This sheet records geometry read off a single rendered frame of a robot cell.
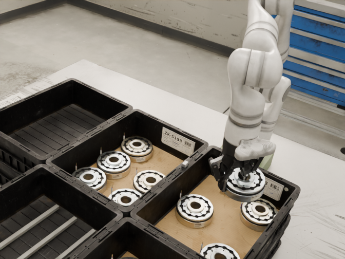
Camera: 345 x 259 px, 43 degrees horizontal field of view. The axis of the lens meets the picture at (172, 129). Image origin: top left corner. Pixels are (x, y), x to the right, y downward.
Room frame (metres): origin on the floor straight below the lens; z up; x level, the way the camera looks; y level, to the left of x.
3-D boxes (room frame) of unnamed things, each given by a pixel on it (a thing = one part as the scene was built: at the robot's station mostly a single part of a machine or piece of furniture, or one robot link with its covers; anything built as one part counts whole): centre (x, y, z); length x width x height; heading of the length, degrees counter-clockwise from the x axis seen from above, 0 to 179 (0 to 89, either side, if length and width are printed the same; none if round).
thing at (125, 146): (1.14, 0.11, 0.86); 0.10 x 0.10 x 0.01
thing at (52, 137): (1.17, 0.36, 0.87); 0.40 x 0.30 x 0.11; 149
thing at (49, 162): (1.01, 0.11, 0.92); 0.40 x 0.30 x 0.02; 149
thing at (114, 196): (0.88, 0.10, 0.86); 0.10 x 0.10 x 0.01
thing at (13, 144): (1.17, 0.36, 0.92); 0.40 x 0.30 x 0.02; 149
